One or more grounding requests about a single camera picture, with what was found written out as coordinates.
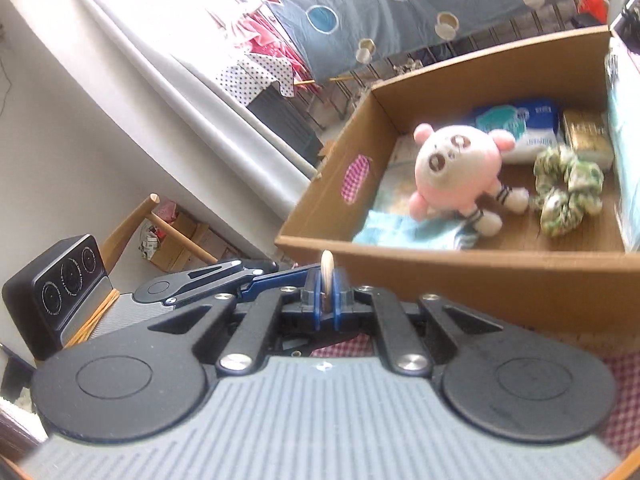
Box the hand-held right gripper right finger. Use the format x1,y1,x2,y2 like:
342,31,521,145
330,268,504,377

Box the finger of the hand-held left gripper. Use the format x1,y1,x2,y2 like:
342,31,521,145
239,265,321,297
175,259,278,306

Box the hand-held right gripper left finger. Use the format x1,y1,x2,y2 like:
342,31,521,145
148,267,324,377

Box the beige tape roll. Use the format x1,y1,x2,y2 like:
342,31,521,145
320,250,335,311

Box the light blue cloth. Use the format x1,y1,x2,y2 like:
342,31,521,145
352,210,478,252

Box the brown cardboard box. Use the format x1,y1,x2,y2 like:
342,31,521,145
275,25,640,346

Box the cotton swab packet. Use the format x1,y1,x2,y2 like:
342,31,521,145
372,135,426,216

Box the pink plush toy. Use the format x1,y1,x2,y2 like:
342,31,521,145
407,122,531,237

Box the green patterned scrunchie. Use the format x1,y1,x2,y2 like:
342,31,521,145
530,144,606,237

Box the blue and white tissue pack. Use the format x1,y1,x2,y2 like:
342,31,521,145
472,99,561,163

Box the gold packet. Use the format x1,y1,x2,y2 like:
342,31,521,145
561,107,615,170

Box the blue and white carton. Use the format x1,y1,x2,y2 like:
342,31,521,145
604,37,640,253

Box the yellow rubber band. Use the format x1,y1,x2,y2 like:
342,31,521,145
65,290,120,348

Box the wooden chair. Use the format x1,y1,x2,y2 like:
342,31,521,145
100,192,221,273

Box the small cardboard box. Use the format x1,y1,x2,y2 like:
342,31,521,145
139,202,211,272

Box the dark cloth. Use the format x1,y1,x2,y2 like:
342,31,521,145
247,87,323,166

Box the white curtain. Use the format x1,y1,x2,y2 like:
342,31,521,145
45,0,313,196

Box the white polka dot cloth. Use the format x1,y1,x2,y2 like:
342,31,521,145
215,52,296,108

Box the red hanging clothes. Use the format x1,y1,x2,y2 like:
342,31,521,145
235,10,321,93

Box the blue duvet with circles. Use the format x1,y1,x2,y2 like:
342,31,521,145
265,0,536,81

